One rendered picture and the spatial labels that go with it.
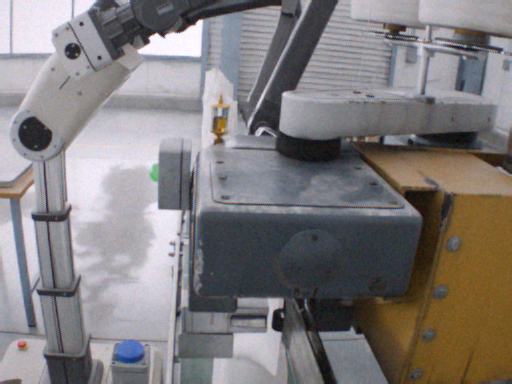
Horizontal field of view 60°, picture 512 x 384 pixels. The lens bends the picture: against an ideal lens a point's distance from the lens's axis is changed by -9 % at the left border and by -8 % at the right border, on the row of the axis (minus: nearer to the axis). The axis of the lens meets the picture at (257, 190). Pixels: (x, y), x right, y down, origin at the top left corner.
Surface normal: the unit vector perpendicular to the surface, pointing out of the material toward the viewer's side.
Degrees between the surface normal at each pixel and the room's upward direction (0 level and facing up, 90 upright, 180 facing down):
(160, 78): 90
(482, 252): 90
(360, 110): 90
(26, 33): 90
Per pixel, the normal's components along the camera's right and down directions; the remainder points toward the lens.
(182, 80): 0.11, 0.34
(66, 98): -0.29, 0.67
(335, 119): 0.52, 0.33
